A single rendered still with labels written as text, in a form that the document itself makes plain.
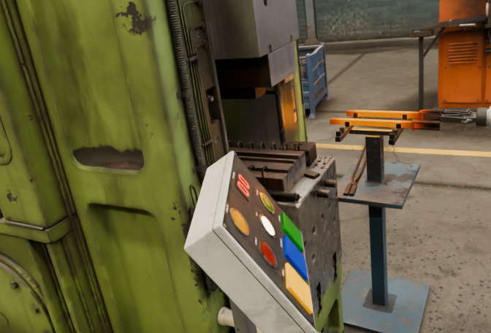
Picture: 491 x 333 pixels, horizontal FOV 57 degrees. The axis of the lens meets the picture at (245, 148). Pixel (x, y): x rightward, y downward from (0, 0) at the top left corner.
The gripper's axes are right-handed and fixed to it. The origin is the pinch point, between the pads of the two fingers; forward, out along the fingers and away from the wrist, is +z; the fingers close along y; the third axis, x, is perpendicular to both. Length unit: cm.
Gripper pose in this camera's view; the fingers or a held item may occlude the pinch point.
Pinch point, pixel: (432, 115)
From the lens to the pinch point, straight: 201.4
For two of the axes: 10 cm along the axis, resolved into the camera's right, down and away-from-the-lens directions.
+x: -1.4, -9.3, -3.5
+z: -8.5, -0.7, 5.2
